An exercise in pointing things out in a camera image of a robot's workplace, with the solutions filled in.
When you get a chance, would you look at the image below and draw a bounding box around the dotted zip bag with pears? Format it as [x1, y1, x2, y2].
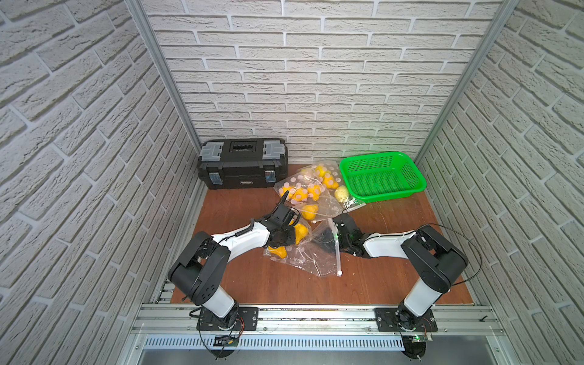
[264, 218, 342, 278]

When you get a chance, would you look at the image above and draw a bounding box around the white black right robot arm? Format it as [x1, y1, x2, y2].
[332, 214, 468, 330]

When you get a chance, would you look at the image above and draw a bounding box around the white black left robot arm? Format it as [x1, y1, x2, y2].
[167, 193, 301, 329]

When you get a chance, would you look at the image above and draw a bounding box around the clear zip bag bottom layer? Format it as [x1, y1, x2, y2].
[340, 194, 366, 212]

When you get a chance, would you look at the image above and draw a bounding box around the clear zip bag with pears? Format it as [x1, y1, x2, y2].
[275, 161, 346, 223]

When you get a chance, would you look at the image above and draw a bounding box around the black plastic toolbox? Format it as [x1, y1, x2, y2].
[196, 138, 288, 189]

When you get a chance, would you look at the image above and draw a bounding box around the green plastic basket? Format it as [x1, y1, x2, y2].
[339, 151, 427, 203]

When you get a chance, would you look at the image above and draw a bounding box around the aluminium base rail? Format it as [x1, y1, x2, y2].
[130, 304, 505, 351]

